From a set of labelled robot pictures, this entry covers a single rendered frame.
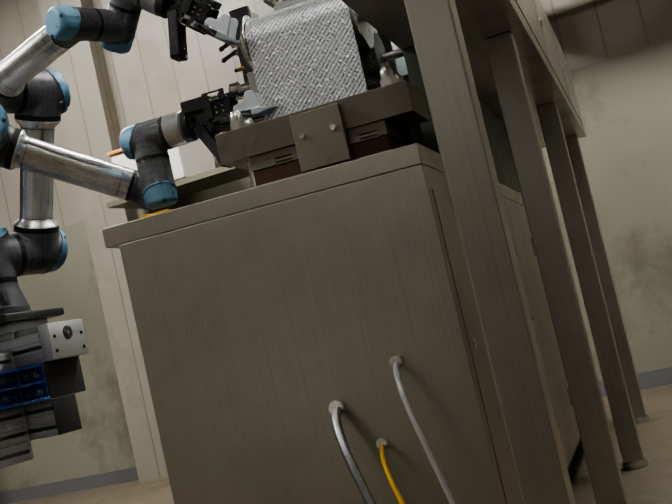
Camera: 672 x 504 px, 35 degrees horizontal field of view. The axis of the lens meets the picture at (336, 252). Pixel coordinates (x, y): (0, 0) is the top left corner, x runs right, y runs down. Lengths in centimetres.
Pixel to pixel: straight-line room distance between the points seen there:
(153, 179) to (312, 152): 46
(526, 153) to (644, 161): 310
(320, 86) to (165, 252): 50
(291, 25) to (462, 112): 97
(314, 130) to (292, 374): 47
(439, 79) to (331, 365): 74
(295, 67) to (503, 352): 108
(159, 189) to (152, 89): 414
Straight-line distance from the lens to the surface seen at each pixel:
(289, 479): 207
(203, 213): 210
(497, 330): 143
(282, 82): 234
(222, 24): 245
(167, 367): 214
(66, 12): 250
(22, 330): 277
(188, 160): 585
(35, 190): 290
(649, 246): 541
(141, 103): 655
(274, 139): 212
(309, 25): 234
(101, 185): 252
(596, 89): 548
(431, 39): 147
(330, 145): 206
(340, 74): 230
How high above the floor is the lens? 60
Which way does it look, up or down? 4 degrees up
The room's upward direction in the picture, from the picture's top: 13 degrees counter-clockwise
